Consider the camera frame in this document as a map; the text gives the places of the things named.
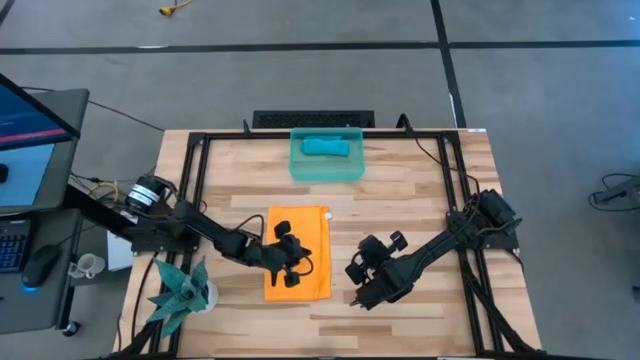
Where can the computer monitor with blue screen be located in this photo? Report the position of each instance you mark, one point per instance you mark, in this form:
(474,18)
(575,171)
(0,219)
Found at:
(30,120)

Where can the black keyboard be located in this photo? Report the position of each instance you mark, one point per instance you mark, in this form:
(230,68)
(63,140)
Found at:
(12,247)

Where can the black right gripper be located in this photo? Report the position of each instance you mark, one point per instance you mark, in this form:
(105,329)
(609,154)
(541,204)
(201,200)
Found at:
(372,250)

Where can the black floor vent grille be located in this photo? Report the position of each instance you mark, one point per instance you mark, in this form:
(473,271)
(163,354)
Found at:
(312,119)

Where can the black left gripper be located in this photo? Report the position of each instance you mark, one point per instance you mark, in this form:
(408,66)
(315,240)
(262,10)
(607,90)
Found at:
(282,255)

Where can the black controller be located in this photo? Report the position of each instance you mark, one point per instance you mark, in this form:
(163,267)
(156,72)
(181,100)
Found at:
(3,173)

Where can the white mug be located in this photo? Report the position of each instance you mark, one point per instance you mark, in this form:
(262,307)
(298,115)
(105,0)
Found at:
(90,265)

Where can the black caster wheel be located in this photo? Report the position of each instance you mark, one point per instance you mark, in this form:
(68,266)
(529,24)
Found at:
(72,328)

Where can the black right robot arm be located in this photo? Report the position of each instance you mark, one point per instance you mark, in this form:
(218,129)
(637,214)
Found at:
(420,260)

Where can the green plant in white pot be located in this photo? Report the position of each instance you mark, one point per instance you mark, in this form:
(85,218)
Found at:
(185,295)

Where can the black computer mouse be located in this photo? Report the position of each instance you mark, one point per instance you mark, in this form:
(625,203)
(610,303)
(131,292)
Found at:
(40,265)

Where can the white box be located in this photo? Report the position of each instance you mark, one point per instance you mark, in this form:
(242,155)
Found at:
(117,257)

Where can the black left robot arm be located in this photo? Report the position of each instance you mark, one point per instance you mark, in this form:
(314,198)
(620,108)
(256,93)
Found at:
(210,230)

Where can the light blue desk mat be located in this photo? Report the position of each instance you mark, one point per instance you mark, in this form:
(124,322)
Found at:
(25,175)

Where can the black metal table frame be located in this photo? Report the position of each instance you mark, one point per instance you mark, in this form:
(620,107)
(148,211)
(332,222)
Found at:
(475,310)

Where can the translucent green plastic basket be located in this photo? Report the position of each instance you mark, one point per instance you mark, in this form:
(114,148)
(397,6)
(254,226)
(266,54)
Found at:
(325,170)

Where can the orange microfiber towel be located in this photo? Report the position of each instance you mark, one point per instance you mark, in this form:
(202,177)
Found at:
(315,235)

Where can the teal microfiber towel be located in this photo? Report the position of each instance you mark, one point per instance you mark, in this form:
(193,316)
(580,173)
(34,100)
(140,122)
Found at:
(325,146)

